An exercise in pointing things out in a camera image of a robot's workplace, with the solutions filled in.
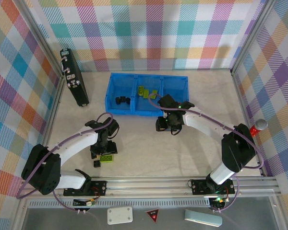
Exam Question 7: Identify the white rectangular plate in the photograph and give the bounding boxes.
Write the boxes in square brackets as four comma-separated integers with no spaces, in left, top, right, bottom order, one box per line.
[107,206,134,225]

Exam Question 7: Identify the small wired connector board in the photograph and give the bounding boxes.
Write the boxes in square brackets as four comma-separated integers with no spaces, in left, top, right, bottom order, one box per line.
[72,197,97,214]

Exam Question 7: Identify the blue three-compartment bin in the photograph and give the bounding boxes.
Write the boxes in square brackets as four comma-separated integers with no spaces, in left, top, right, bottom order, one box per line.
[105,73,191,118]

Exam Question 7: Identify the aluminium frame post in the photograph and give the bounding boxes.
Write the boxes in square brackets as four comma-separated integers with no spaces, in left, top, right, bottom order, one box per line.
[229,0,279,75]
[15,0,64,79]

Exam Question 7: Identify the connector board with green light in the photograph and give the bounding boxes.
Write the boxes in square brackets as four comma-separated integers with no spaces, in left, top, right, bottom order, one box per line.
[210,196,228,213]

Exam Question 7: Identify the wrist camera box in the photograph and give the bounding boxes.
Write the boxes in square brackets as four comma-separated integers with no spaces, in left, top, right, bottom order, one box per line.
[157,94,180,111]
[108,119,120,138]

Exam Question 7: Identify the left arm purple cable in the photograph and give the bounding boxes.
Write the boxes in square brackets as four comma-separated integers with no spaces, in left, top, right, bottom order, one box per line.
[15,112,115,214]

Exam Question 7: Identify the black electronics box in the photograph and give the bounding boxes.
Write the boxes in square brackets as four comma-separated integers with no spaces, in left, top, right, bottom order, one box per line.
[60,48,90,107]

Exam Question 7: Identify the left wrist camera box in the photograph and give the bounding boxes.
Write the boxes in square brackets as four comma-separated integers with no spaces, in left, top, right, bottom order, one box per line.
[108,119,120,138]

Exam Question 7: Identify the red glitter toy microphone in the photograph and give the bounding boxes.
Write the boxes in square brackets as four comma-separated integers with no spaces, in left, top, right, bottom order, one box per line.
[249,119,269,137]

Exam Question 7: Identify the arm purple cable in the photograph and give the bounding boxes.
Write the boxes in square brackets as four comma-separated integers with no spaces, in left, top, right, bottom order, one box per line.
[15,112,115,214]
[147,92,264,213]

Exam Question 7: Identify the aluminium mounting rail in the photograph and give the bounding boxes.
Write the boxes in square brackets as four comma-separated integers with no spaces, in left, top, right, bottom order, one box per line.
[16,178,283,198]

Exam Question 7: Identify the red black triangle marker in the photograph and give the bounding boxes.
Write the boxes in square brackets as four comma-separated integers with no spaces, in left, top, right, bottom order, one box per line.
[145,208,160,224]

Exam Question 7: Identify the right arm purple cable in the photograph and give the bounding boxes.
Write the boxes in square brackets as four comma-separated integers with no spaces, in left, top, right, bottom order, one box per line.
[147,92,264,213]

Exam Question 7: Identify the light blue block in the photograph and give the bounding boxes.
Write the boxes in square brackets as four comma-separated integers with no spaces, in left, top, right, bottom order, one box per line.
[184,209,223,227]

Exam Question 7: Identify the slotted grey cable duct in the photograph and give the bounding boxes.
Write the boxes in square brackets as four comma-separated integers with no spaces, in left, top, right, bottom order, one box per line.
[28,200,212,208]

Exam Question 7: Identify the aluminium frame side rail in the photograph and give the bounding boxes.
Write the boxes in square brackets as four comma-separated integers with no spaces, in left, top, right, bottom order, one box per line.
[231,70,267,178]
[31,76,65,180]

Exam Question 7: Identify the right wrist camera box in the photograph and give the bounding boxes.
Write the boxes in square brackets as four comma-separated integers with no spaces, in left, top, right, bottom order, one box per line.
[157,94,180,111]

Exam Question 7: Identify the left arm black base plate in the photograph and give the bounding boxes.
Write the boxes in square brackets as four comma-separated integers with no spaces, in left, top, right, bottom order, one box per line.
[63,180,108,197]

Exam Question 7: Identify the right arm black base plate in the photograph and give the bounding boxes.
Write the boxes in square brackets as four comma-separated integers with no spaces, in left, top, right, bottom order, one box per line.
[191,178,236,195]

